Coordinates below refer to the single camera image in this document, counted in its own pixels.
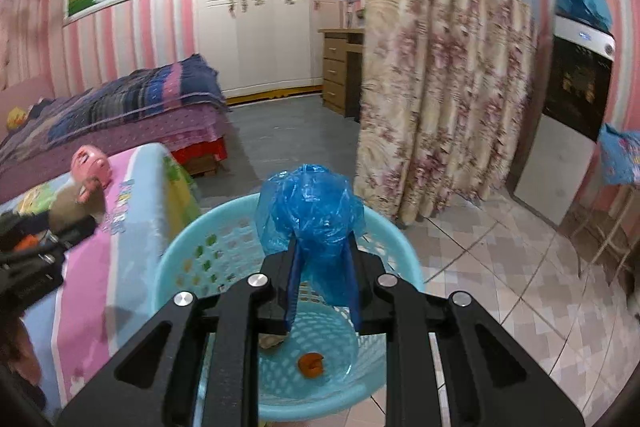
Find blue plastic bag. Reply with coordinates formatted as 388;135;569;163
255;164;364;307

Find person's hand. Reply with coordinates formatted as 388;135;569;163
1;314;42;387

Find colourful cartoon bed sheet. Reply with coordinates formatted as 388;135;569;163
23;143;201;418

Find orange peel piece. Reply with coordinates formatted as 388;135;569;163
297;352;324;379

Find pink cartoon cup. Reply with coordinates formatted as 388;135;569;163
70;145;112;202

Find light blue plastic basket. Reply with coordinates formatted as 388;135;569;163
150;192;426;423

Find yellow duck plush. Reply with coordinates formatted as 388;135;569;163
6;107;28;132

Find wooden desk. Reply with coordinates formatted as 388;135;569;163
319;28;364;121

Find purple bed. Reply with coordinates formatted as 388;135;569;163
1;104;228;202

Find striped blue purple quilt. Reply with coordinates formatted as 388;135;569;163
1;54;228;167

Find floral beige curtain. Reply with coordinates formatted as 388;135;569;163
354;0;537;225

